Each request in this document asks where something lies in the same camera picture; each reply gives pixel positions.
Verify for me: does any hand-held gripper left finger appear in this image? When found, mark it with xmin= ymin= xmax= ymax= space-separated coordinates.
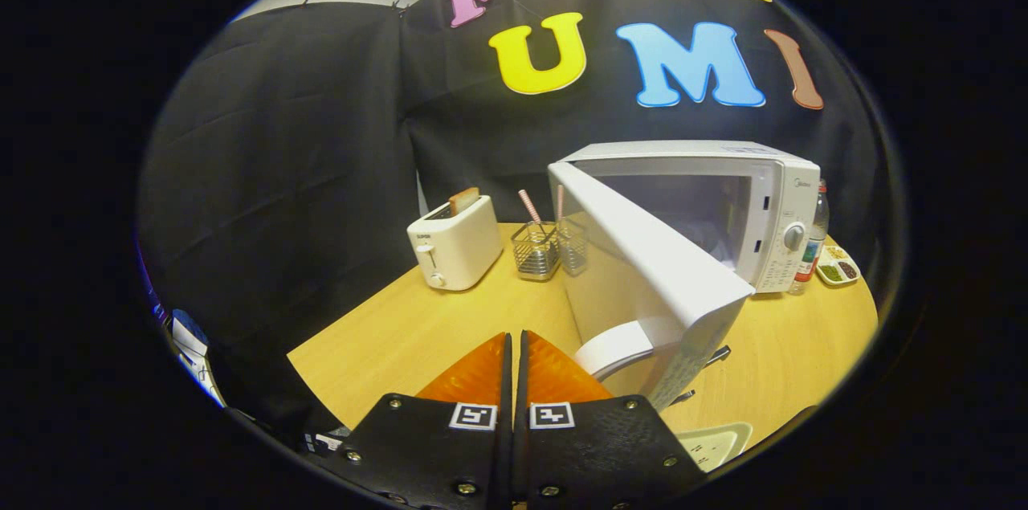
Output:
xmin=325 ymin=332 xmax=515 ymax=510

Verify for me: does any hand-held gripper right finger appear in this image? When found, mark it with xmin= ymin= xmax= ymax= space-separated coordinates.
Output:
xmin=514 ymin=329 xmax=708 ymax=510

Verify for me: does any white microwave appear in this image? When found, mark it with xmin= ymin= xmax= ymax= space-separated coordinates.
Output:
xmin=548 ymin=141 xmax=822 ymax=413

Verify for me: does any pale green plate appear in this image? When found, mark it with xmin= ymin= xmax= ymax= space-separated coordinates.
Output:
xmin=675 ymin=422 xmax=754 ymax=472

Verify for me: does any white toaster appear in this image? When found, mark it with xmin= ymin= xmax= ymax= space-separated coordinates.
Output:
xmin=406 ymin=195 xmax=504 ymax=292

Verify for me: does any pink striped straw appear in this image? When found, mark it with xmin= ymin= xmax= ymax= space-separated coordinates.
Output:
xmin=518 ymin=189 xmax=547 ymax=238

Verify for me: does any blue and white object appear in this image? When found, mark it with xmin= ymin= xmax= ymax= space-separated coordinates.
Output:
xmin=157 ymin=305 xmax=226 ymax=406

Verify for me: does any clear plastic water bottle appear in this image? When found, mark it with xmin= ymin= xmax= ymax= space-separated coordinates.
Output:
xmin=789 ymin=179 xmax=830 ymax=296

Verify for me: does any white divided bean tray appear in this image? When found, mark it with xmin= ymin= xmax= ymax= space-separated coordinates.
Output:
xmin=815 ymin=245 xmax=862 ymax=288

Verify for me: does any wire mesh holder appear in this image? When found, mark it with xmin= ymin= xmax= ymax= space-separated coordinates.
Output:
xmin=511 ymin=221 xmax=561 ymax=282

